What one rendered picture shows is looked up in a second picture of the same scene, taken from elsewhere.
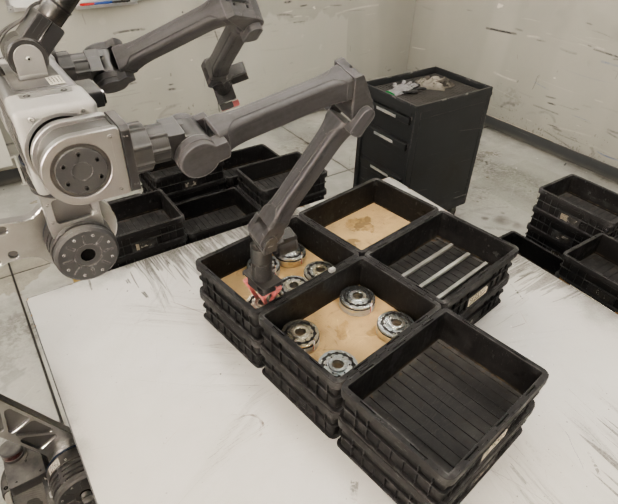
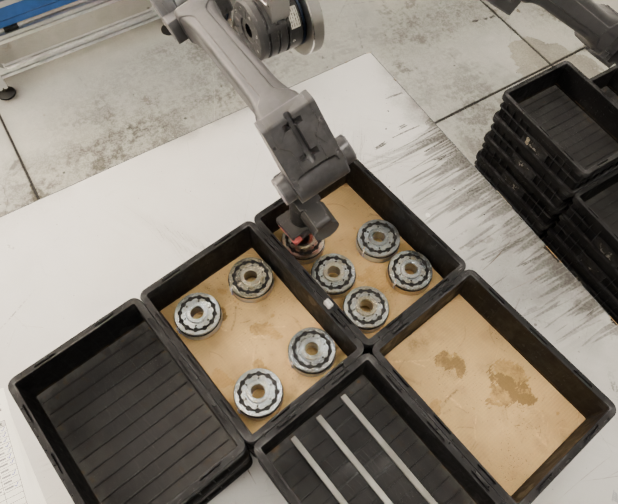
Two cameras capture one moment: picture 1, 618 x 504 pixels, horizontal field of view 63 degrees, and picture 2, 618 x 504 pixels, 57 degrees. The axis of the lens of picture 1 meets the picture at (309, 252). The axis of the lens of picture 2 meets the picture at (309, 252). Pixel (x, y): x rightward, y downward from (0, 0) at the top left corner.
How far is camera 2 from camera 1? 1.25 m
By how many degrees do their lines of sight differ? 59
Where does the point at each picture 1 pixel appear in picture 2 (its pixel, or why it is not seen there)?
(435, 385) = (168, 428)
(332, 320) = (283, 320)
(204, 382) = (250, 214)
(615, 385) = not seen: outside the picture
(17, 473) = not seen: hidden behind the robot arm
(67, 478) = not seen: hidden behind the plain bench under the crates
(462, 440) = (91, 439)
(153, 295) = (379, 153)
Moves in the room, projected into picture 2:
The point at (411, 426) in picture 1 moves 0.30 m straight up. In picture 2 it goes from (119, 387) to (68, 341)
